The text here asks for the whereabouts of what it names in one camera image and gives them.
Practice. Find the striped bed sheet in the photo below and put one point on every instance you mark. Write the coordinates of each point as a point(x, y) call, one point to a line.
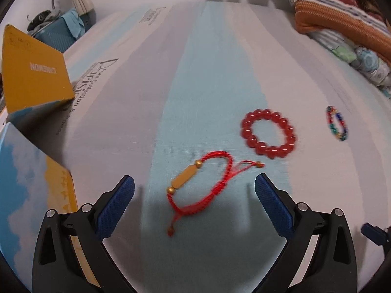
point(213, 67)

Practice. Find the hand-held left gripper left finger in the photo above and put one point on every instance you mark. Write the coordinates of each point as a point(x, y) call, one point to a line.
point(114, 209)

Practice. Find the blue yellow cardboard box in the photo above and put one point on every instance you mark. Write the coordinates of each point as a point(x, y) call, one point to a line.
point(27, 189)

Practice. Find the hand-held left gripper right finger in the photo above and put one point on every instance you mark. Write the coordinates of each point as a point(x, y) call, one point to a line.
point(275, 207)

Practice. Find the floral quilt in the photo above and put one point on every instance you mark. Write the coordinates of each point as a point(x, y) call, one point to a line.
point(363, 61)

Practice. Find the teal suitcase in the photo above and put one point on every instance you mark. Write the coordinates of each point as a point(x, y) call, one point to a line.
point(55, 38)

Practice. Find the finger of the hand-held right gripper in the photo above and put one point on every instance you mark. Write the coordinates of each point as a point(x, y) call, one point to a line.
point(372, 233)

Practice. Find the teal cloth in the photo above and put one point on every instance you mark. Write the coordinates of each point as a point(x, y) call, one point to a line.
point(74, 24)

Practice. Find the black item on suitcase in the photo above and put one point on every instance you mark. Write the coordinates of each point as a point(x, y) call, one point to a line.
point(39, 19)

